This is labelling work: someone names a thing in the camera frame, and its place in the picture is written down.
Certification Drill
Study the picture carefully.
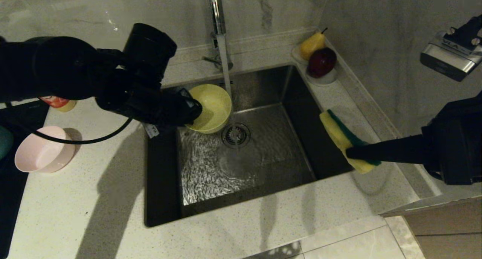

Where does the yellow plastic bowl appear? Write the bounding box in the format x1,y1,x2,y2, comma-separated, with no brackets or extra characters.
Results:
186,84,232,134

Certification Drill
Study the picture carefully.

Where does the green and yellow sponge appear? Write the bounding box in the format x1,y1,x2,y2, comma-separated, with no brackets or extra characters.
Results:
319,109,381,175

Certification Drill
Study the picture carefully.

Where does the orange yellow detergent bottle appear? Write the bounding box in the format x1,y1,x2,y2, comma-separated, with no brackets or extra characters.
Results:
40,96,78,113

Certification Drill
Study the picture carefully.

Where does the chrome faucet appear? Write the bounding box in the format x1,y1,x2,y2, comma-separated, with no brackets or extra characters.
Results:
203,0,234,72

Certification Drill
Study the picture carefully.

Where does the pink plastic bowl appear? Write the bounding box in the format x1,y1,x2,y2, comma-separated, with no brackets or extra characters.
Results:
14,126,76,174

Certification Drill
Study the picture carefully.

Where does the blue plastic bowl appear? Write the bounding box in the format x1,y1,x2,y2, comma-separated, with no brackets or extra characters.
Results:
0,125,14,161

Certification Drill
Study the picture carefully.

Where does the stainless steel sink basin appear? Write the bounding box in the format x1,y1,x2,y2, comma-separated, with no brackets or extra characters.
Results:
144,65,355,228

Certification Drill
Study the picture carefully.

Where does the round metal drain strainer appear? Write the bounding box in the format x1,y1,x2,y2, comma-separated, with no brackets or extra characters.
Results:
221,123,251,149

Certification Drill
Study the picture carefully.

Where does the light wood cabinet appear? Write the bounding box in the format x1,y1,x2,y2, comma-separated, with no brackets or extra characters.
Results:
403,201,482,259

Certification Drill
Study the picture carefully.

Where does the small white dish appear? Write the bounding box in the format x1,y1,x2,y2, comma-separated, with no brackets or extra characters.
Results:
291,46,310,66
305,69,338,87

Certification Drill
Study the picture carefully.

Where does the dark red apple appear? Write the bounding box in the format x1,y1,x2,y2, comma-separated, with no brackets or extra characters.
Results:
307,47,337,79

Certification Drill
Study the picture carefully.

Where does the yellow pear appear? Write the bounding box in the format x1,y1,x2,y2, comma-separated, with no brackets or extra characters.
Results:
299,27,327,61

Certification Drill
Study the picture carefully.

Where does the black glass cooktop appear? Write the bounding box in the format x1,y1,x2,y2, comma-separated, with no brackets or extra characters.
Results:
0,101,49,259

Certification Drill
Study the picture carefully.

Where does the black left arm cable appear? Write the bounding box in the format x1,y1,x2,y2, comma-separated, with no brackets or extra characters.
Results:
6,101,133,145

